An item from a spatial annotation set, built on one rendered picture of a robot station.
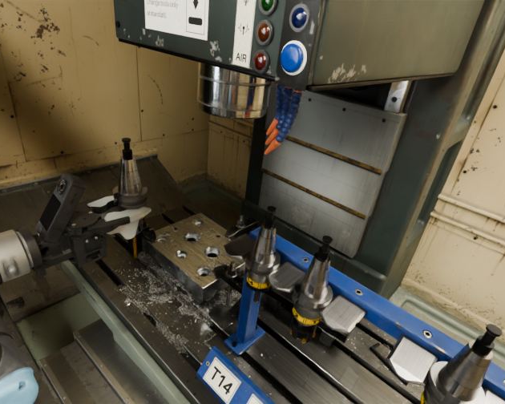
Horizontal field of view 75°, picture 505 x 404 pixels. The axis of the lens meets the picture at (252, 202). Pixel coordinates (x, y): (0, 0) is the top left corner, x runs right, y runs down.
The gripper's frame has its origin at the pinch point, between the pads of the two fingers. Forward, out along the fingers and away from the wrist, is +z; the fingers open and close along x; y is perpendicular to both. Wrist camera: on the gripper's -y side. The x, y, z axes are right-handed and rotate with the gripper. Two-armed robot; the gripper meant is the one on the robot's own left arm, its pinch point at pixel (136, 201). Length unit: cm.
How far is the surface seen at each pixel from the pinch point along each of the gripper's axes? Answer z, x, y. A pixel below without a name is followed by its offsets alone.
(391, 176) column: 72, 25, 4
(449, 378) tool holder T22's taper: 9, 57, 2
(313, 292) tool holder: 8.4, 37.5, 2.2
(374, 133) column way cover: 67, 18, -8
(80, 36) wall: 35, -101, -20
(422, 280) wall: 107, 42, 57
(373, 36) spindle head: 17, 33, -34
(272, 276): 8.4, 29.5, 4.2
